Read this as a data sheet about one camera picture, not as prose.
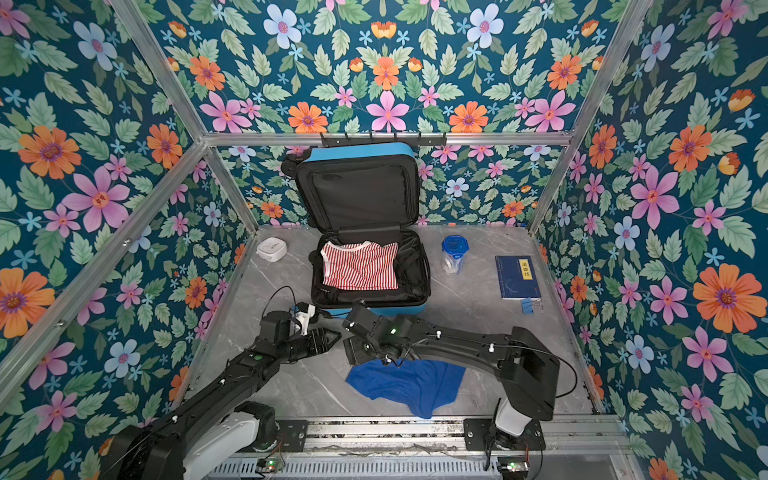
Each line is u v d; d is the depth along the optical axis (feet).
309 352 2.44
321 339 2.47
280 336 2.19
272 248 3.56
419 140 2.97
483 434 2.41
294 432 2.41
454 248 3.15
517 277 3.43
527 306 3.14
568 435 2.46
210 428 1.64
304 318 2.57
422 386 2.63
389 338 1.81
